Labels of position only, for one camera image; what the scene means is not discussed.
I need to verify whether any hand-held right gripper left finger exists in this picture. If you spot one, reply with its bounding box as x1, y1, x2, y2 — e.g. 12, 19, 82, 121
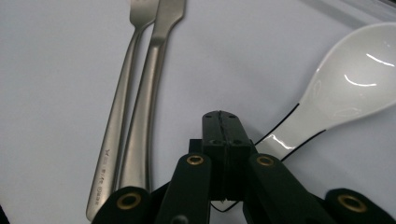
202, 110, 226, 201

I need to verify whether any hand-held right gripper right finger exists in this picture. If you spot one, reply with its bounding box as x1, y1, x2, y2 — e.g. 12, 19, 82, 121
219, 110, 253, 201

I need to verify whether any steel table knife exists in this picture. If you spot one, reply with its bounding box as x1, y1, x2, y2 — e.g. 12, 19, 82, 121
119, 0, 188, 191

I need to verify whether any steel fork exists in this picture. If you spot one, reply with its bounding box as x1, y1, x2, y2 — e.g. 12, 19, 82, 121
86, 0, 161, 222

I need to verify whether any white ceramic spoon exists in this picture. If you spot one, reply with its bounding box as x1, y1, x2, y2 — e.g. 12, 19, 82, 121
210, 21, 396, 214

